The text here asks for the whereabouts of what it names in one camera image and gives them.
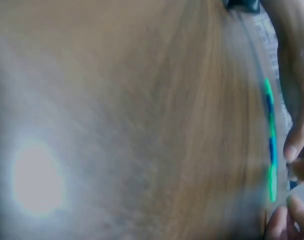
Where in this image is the person's right hand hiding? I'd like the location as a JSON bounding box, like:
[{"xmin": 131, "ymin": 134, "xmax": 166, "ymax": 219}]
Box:
[{"xmin": 263, "ymin": 0, "xmax": 304, "ymax": 240}]

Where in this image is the grey printed packet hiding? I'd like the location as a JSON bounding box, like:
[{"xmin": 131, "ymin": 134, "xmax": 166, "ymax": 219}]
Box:
[{"xmin": 228, "ymin": 7, "xmax": 304, "ymax": 198}]

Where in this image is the green and blue stick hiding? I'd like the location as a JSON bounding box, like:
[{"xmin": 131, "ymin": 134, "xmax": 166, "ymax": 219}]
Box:
[{"xmin": 263, "ymin": 77, "xmax": 278, "ymax": 203}]

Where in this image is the black glossy object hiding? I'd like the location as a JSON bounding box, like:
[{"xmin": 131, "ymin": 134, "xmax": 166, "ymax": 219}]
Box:
[{"xmin": 221, "ymin": 0, "xmax": 261, "ymax": 14}]

